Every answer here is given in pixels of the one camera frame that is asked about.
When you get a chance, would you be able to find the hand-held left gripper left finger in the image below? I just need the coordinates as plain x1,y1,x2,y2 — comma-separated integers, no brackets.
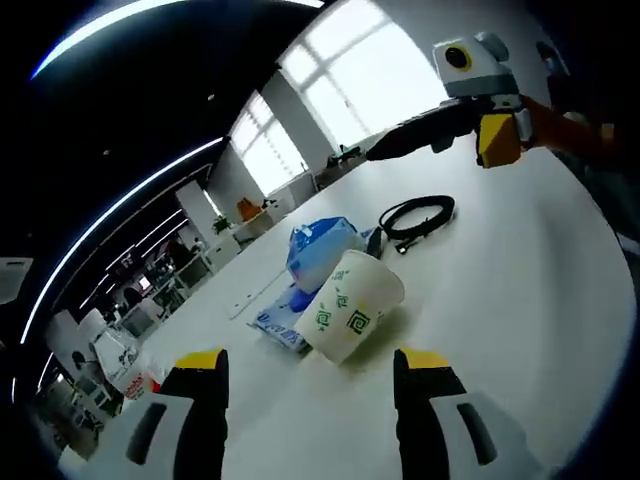
57,346,230,480

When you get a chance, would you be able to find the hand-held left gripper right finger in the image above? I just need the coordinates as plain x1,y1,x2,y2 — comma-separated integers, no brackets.
392,346,561,480

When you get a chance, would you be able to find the clear plastic water bottle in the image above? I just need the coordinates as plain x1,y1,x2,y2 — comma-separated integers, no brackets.
94,329,169,401

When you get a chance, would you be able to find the black cable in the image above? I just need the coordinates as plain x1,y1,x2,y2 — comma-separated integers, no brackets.
378,194,459,255

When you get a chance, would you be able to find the blue white packet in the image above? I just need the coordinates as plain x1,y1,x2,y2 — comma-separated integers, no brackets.
247,227,387,355

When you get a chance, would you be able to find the white paper cup green print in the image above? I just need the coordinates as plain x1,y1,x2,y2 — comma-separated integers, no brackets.
293,248,405,368

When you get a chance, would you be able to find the blue tissue pack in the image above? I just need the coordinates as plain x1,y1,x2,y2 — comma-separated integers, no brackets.
284,215,369,294

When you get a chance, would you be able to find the teal desk object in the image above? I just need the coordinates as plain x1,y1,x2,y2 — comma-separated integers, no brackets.
327,143,371,164

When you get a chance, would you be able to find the large bright window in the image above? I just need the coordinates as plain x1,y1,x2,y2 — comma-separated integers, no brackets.
230,92,314,196
277,0,449,146

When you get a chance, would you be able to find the row of white office chairs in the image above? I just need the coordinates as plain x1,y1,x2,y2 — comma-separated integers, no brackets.
69,249,221,436

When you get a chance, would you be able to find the person's torso black top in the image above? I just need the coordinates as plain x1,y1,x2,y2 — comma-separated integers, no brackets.
547,74,632,246

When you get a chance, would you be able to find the white pillar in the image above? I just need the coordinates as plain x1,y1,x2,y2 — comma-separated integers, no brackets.
259,74,346,169
174,178,224,241

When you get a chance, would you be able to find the white table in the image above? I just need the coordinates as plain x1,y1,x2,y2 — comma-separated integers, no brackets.
57,127,626,480

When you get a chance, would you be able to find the curved ceiling light strip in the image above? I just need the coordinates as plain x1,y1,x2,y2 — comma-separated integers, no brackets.
22,138,225,345

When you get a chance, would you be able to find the white ceiling air conditioner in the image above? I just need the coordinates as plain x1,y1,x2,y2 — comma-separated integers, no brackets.
0,256,34,306

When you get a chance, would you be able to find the long curved ceiling light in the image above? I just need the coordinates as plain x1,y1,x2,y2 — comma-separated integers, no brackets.
29,0,324,81

